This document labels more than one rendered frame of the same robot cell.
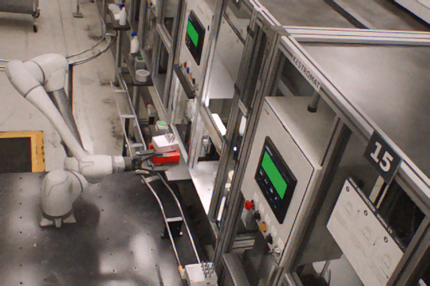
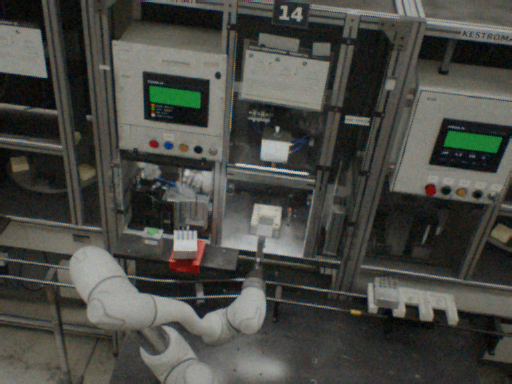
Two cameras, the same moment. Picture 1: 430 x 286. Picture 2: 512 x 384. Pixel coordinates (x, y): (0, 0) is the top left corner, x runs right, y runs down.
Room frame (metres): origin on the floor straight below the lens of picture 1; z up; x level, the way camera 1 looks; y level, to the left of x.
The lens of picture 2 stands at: (1.19, 1.82, 2.73)
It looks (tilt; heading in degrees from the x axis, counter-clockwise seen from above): 37 degrees down; 298
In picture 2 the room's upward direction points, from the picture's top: 6 degrees clockwise
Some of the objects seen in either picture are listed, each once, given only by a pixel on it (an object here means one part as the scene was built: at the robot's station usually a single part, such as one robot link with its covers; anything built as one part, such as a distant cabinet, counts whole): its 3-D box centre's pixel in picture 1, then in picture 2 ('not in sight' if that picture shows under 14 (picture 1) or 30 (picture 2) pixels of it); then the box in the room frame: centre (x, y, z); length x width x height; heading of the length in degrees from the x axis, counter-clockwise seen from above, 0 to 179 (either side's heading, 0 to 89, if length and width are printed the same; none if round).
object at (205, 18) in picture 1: (214, 41); (176, 91); (2.47, 0.11, 1.60); 0.42 x 0.29 x 0.46; 24
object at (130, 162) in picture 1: (132, 163); (256, 275); (1.90, 0.37, 1.12); 0.09 x 0.07 x 0.08; 114
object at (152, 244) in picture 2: (162, 131); (153, 241); (2.44, 0.32, 0.97); 0.08 x 0.08 x 0.12; 24
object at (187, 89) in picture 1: (183, 79); (168, 159); (2.42, 0.24, 1.37); 0.36 x 0.04 x 0.04; 24
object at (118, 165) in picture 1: (117, 164); (254, 289); (1.87, 0.44, 1.12); 0.09 x 0.06 x 0.09; 24
